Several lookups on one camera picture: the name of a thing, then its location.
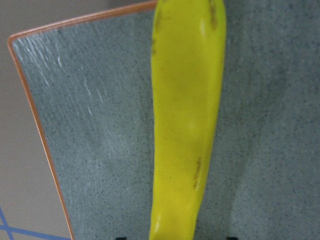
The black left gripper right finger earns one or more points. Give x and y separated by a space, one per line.
231 238

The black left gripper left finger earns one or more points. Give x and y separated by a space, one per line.
121 238

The yellow banana carried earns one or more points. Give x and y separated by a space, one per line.
187 63

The grey square plate orange rim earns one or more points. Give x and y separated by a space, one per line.
88 82

